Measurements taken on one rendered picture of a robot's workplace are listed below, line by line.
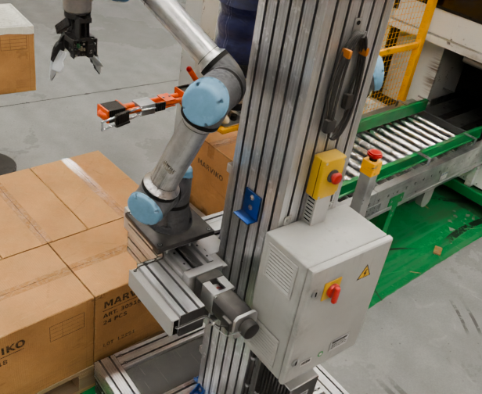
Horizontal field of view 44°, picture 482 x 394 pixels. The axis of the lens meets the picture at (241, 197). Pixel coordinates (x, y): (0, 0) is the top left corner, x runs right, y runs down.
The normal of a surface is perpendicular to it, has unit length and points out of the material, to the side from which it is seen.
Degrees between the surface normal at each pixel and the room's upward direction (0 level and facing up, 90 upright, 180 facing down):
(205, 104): 83
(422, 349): 0
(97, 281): 0
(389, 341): 0
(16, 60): 90
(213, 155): 90
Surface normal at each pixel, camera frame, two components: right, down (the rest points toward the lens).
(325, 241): 0.14, -0.83
